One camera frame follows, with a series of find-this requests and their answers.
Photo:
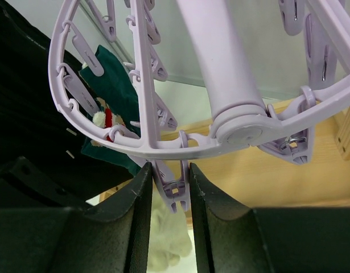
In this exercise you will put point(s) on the wooden rack right post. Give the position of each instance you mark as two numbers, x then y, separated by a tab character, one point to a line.
342	138

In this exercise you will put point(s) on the wooden rack base tray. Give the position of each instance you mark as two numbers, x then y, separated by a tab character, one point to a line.
257	179

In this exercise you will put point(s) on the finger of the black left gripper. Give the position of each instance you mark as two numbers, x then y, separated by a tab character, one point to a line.
22	185

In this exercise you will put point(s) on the cream sock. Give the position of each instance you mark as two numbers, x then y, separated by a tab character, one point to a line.
169	239

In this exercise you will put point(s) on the purple round clip hanger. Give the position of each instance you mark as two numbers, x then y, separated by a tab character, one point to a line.
240	117

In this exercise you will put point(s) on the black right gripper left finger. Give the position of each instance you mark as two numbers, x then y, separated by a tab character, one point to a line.
112	236

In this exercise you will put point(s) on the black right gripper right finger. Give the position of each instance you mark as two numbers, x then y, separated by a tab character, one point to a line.
232	237

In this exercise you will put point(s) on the green christmas sock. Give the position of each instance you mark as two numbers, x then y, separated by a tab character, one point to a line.
114	92

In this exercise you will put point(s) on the black shorts on hanger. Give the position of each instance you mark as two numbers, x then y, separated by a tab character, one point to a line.
30	125

